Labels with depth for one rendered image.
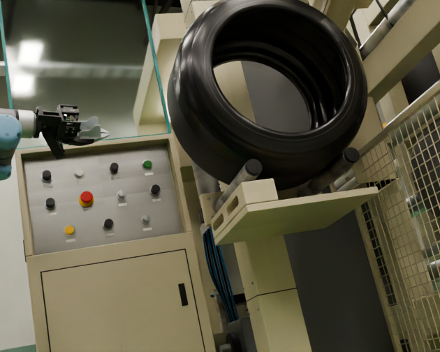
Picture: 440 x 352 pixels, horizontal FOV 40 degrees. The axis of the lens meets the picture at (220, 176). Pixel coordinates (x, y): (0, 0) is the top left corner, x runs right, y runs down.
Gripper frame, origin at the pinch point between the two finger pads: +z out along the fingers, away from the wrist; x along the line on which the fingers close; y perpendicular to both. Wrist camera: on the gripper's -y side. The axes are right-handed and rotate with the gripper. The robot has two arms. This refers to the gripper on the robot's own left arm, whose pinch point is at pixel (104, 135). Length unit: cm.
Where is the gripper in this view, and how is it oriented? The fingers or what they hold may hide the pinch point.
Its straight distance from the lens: 176.7
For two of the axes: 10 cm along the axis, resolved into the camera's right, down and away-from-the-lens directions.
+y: 3.5, -6.9, -6.3
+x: -2.9, -7.2, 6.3
